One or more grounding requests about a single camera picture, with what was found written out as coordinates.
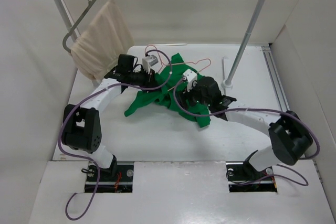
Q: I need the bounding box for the pink wire hanger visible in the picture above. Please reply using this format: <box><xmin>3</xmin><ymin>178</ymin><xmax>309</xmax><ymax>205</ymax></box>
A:
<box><xmin>144</xmin><ymin>45</ymin><xmax>212</xmax><ymax>73</ymax></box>

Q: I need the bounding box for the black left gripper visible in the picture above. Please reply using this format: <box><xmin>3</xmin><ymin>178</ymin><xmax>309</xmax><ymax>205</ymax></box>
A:
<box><xmin>128</xmin><ymin>67</ymin><xmax>161</xmax><ymax>93</ymax></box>

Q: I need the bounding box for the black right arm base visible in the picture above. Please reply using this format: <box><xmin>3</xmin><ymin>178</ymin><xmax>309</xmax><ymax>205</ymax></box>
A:
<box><xmin>226</xmin><ymin>162</ymin><xmax>277</xmax><ymax>193</ymax></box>

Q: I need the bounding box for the aluminium rail right side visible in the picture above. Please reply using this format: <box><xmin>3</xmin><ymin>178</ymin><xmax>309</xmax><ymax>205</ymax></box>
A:
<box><xmin>261</xmin><ymin>46</ymin><xmax>290</xmax><ymax>111</ymax></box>

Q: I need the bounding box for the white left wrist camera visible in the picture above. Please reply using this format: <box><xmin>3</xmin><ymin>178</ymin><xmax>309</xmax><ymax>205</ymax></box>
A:
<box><xmin>142</xmin><ymin>55</ymin><xmax>159</xmax><ymax>73</ymax></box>

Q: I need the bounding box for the beige cloth on hanger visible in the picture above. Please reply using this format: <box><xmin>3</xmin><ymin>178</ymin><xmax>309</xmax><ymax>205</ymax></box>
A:
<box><xmin>70</xmin><ymin>0</ymin><xmax>134</xmax><ymax>81</ymax></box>

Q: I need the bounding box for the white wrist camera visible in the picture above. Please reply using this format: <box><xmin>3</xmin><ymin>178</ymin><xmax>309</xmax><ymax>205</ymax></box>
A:
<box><xmin>142</xmin><ymin>55</ymin><xmax>159</xmax><ymax>73</ymax></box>
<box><xmin>182</xmin><ymin>69</ymin><xmax>197</xmax><ymax>92</ymax></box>

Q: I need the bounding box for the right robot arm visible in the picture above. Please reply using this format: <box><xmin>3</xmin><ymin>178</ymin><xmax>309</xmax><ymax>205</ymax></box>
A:
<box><xmin>173</xmin><ymin>71</ymin><xmax>316</xmax><ymax>180</ymax></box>

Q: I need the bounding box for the green t shirt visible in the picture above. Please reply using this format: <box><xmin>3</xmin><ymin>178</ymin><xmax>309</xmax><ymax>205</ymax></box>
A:
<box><xmin>124</xmin><ymin>53</ymin><xmax>211</xmax><ymax>128</ymax></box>

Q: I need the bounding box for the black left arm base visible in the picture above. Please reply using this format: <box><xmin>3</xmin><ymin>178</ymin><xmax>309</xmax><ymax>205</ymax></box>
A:
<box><xmin>81</xmin><ymin>162</ymin><xmax>134</xmax><ymax>194</ymax></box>

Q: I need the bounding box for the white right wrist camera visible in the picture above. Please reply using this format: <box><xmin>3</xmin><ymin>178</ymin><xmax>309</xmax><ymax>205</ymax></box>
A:
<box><xmin>182</xmin><ymin>69</ymin><xmax>197</xmax><ymax>92</ymax></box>

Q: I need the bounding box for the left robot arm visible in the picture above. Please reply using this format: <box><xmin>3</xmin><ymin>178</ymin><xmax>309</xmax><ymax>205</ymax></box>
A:
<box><xmin>61</xmin><ymin>54</ymin><xmax>159</xmax><ymax>180</ymax></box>

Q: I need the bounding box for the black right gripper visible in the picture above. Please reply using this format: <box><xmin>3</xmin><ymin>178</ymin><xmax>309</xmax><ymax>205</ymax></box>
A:
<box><xmin>175</xmin><ymin>80</ymin><xmax>212</xmax><ymax>111</ymax></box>

